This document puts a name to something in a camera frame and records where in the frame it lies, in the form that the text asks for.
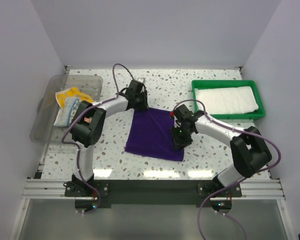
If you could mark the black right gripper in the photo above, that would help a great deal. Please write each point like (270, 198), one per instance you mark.
(179, 142)

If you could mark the aluminium frame rail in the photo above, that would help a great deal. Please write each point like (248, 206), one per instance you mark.
(250, 189)

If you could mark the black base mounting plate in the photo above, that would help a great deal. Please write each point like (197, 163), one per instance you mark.
(137, 192)

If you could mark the clear grey plastic bin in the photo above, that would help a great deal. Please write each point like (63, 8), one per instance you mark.
(43, 130)

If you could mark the purple towel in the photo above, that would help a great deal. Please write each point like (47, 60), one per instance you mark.
(150, 135)

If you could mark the green plastic tray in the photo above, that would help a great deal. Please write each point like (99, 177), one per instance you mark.
(215, 84)

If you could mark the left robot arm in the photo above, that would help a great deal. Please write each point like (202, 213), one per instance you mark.
(87, 125)

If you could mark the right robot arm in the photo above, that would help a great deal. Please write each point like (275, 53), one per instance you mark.
(248, 149)

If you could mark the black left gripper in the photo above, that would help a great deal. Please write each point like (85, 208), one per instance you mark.
(144, 105)

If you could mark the colourful patterned towel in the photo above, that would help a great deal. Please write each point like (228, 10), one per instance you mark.
(68, 101)

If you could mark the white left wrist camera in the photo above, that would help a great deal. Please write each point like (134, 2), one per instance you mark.
(142, 80)

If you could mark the white towel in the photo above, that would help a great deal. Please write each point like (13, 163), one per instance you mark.
(227, 101)

